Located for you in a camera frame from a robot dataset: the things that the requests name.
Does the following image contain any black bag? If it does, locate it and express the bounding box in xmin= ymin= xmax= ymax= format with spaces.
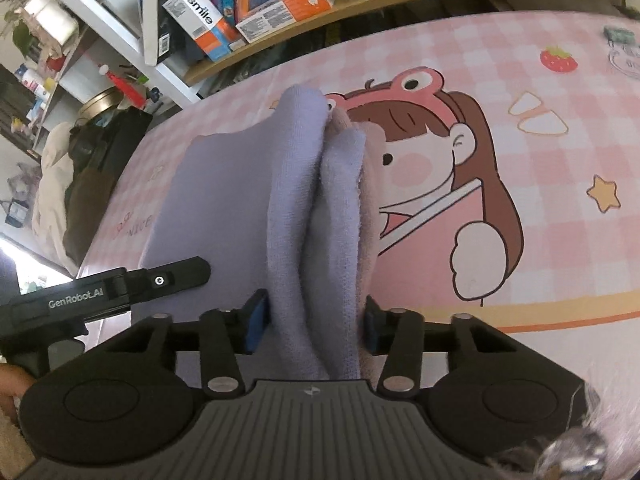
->
xmin=67 ymin=110 xmax=153 ymax=186

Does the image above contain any red bottle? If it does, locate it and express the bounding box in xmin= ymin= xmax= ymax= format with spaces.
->
xmin=100 ymin=64 xmax=149 ymax=109

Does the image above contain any shiny silver bead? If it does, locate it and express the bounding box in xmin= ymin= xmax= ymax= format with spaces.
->
xmin=535 ymin=432 xmax=608 ymax=480

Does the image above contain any round gold tin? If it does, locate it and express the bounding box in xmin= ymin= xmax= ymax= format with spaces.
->
xmin=77 ymin=87 xmax=126 ymax=121

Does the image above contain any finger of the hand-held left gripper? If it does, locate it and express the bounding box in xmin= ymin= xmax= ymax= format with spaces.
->
xmin=127 ymin=256 xmax=211 ymax=306

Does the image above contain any pink checked printed table mat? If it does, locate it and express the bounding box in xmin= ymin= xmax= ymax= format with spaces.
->
xmin=75 ymin=10 xmax=640 ymax=411

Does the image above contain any person's left hand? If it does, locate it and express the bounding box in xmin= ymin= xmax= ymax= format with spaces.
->
xmin=0 ymin=364 xmax=29 ymax=411

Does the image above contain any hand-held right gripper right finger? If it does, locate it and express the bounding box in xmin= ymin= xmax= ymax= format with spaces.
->
xmin=364 ymin=294 xmax=526 ymax=396

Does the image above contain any cream garment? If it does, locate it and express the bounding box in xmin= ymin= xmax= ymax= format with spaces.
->
xmin=32 ymin=122 xmax=81 ymax=271

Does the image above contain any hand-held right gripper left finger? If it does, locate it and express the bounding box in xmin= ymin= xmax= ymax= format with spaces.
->
xmin=102 ymin=289 xmax=272 ymax=400

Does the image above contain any pink and lavender towel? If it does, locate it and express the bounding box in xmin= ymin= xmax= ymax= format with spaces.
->
xmin=141 ymin=85 xmax=387 ymax=383

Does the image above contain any brown garment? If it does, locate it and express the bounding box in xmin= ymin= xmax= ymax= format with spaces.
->
xmin=65 ymin=165 xmax=121 ymax=266

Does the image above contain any flat white orange box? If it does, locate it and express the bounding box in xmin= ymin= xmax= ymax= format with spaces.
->
xmin=235 ymin=0 xmax=337 ymax=43

